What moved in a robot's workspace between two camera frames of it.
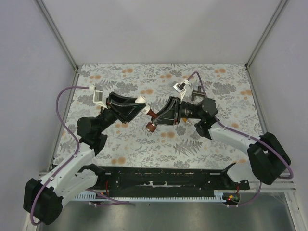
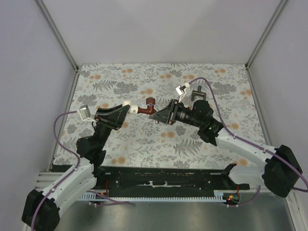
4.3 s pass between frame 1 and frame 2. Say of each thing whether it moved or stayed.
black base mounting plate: stayed
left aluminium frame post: stayed
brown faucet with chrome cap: moved
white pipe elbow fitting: moved
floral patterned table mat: stayed
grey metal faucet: stayed
